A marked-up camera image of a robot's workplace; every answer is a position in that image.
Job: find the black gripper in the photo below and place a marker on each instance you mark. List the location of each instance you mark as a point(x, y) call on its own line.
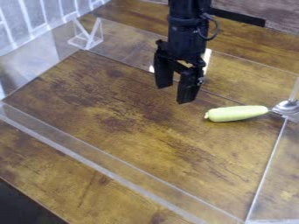
point(179, 55)

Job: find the green handled metal spoon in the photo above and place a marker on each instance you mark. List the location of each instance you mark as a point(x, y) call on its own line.
point(236, 113)

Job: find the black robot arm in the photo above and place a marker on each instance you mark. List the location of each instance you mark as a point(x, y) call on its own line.
point(188, 8)

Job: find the black strip on table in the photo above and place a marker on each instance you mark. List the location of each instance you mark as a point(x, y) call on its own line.
point(239, 17)

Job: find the clear acrylic enclosure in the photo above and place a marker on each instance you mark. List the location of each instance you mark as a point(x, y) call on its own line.
point(103, 148)

